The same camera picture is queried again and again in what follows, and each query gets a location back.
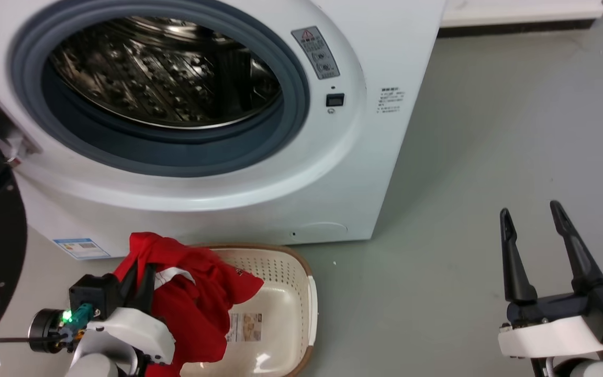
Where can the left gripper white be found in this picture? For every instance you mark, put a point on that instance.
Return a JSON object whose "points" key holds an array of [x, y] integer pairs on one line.
{"points": [[134, 332]]}

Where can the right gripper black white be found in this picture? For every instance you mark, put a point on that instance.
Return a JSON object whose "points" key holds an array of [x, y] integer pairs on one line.
{"points": [[553, 330]]}

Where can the red garment with white stripe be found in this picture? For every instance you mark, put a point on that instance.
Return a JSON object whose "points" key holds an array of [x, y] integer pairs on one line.
{"points": [[197, 309]]}

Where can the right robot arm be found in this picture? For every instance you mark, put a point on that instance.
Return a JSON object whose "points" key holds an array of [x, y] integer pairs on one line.
{"points": [[589, 367]]}

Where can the paper label inside basket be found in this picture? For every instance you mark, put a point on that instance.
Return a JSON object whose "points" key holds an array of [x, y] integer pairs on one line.
{"points": [[244, 327]]}

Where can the cream perforated laundry basket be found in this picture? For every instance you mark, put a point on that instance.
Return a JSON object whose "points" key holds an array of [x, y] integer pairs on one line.
{"points": [[280, 298]]}

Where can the white front-load washing machine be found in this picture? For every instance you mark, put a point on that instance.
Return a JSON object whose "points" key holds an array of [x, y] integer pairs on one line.
{"points": [[375, 157]]}

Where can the blue white energy label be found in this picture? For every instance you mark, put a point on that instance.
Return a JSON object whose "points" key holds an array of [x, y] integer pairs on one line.
{"points": [[81, 248]]}

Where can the grey rubber door gasket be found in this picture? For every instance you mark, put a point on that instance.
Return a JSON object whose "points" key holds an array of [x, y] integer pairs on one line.
{"points": [[176, 152]]}

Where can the stainless steel washer drum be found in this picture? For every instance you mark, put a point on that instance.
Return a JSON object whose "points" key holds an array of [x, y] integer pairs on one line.
{"points": [[160, 73]]}

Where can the black door latch socket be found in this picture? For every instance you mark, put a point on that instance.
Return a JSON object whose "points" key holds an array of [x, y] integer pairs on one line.
{"points": [[335, 99]]}

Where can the grey warning sticker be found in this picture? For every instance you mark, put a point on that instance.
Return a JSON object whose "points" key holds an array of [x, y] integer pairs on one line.
{"points": [[315, 52]]}

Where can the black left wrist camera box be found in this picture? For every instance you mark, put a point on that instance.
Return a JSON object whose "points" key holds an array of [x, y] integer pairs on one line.
{"points": [[92, 294]]}

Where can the white wall baseboard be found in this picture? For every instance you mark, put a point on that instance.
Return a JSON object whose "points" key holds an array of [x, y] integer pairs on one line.
{"points": [[521, 13]]}

